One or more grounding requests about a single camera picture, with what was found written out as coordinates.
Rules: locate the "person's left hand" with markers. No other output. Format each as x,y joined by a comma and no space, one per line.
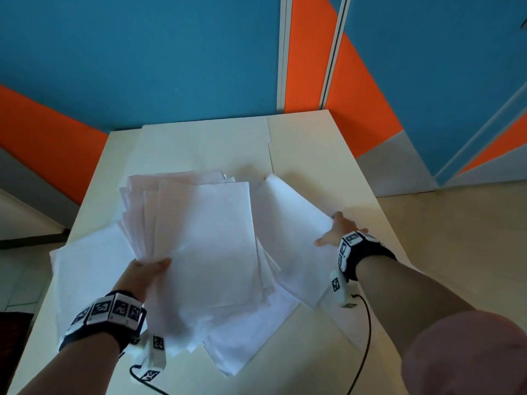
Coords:
140,277

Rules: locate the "person's right hand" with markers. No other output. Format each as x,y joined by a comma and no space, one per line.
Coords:
339,230

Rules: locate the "single white paper sheet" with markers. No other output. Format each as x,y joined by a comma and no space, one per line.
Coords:
288,234

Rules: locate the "white sheets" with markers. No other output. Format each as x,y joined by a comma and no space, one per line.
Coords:
197,250

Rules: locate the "person's left forearm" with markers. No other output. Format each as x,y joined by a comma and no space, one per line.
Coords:
78,366

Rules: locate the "person's right forearm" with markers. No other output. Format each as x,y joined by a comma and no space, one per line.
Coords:
407,292

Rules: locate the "black right wristband with markers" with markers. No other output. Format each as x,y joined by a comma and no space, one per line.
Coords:
362,250

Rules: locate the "black wristband with markers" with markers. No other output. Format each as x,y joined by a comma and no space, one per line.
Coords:
107,314
362,250

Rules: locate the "black left wristband with markers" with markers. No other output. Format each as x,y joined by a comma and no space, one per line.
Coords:
107,314

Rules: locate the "cream table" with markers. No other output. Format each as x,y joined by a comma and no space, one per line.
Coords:
313,160

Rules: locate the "white door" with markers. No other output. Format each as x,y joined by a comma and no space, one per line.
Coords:
24,218

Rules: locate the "cream folder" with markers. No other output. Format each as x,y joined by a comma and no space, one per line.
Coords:
206,143

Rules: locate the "pink sweater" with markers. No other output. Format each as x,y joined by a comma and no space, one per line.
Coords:
469,353

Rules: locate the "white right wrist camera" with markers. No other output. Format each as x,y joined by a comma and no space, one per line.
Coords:
341,287

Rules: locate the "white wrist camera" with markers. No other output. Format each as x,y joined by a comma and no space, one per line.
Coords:
341,287
153,353

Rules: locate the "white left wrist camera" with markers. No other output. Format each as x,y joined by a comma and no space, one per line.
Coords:
153,353

